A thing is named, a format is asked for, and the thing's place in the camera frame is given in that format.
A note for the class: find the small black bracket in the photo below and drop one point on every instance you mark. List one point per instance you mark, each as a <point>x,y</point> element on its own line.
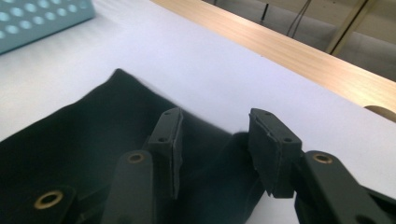
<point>264,13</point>

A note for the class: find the wooden table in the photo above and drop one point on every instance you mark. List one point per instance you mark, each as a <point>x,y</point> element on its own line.
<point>311,65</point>

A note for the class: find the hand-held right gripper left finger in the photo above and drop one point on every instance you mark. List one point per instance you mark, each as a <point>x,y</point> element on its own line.
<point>166,130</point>

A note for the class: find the round table grommet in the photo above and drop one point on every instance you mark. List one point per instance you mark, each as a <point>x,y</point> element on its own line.
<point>383,113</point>

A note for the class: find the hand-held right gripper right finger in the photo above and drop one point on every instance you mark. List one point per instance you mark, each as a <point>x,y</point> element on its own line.
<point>274,149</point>

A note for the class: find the light blue plastic basket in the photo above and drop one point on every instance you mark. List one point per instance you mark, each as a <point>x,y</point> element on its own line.
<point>37,28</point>

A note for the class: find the black tank top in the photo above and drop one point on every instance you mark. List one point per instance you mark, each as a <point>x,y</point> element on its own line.
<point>77,140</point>

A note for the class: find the white table mat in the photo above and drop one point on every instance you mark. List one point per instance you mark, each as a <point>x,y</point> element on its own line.
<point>218,77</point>

